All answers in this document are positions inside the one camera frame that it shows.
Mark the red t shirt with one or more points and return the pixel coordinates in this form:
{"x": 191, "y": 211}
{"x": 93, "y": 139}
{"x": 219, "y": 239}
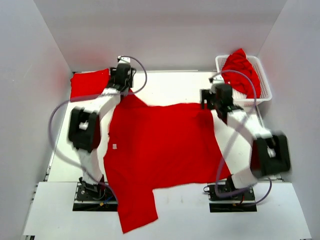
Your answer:
{"x": 155, "y": 147}
{"x": 89, "y": 83}

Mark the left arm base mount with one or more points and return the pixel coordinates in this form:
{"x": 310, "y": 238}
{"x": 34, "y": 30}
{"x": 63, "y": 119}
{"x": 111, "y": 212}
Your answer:
{"x": 89, "y": 201}

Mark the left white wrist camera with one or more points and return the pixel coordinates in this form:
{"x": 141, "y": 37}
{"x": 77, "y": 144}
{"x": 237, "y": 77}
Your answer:
{"x": 124, "y": 60}

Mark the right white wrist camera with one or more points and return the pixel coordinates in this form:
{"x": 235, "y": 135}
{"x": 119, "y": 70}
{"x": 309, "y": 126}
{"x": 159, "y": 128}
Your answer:
{"x": 216, "y": 80}

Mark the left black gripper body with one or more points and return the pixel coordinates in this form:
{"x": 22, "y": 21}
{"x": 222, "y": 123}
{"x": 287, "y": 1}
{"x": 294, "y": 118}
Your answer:
{"x": 130, "y": 80}

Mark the folded red t shirt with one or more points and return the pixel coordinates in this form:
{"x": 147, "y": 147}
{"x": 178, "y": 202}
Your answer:
{"x": 89, "y": 83}

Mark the white plastic basket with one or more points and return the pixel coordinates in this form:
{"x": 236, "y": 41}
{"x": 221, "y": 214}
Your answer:
{"x": 240, "y": 98}

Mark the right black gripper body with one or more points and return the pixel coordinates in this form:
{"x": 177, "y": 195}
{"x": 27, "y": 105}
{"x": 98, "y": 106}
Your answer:
{"x": 216, "y": 102}

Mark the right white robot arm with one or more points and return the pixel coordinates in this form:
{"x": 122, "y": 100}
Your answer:
{"x": 270, "y": 153}

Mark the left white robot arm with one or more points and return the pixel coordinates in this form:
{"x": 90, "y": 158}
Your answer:
{"x": 85, "y": 126}

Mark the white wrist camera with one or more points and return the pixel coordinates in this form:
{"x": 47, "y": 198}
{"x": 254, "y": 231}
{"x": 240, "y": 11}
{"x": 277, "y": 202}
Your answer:
{"x": 216, "y": 80}
{"x": 124, "y": 60}

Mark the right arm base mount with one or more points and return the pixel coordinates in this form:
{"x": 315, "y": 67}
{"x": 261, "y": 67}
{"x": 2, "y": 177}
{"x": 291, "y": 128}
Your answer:
{"x": 241, "y": 203}

